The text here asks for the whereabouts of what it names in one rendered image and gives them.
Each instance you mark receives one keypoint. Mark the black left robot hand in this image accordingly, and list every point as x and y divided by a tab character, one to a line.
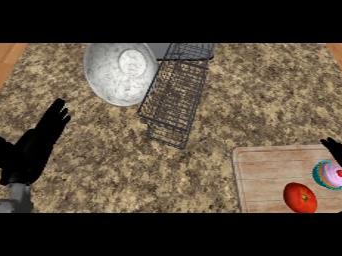
31	150

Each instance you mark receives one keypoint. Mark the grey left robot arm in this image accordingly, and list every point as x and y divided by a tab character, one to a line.
17	200

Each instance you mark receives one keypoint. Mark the pink cupcake with cherry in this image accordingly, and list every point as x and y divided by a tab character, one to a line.
331	175

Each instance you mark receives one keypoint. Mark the pale wooden cutting board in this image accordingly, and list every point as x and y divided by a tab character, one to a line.
272	180

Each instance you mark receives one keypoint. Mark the red tomato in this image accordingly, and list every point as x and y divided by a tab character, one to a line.
300	197

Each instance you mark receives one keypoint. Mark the white marbled bowl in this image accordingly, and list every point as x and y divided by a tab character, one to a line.
122	74

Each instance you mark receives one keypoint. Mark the grey flat panel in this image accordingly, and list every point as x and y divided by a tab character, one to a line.
160	50

